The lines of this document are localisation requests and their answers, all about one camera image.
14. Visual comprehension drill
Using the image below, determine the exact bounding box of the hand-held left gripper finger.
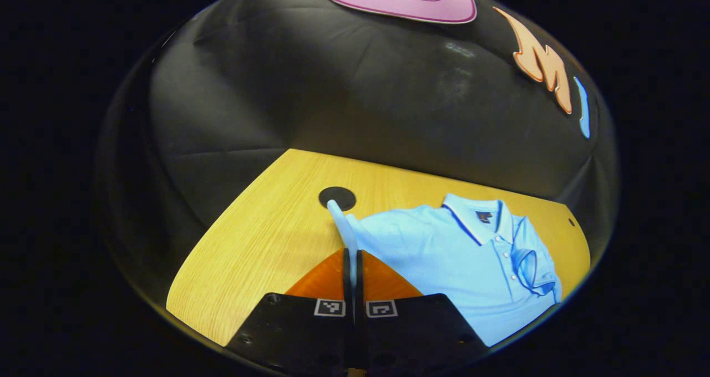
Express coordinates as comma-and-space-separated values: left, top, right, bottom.
355, 249, 490, 375
225, 248, 355, 375

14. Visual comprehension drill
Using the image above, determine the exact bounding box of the light blue polo T-shirt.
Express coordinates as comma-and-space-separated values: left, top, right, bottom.
327, 193, 563, 348

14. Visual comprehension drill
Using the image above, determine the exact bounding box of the black backdrop cloth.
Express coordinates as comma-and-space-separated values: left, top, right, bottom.
97, 0, 619, 333

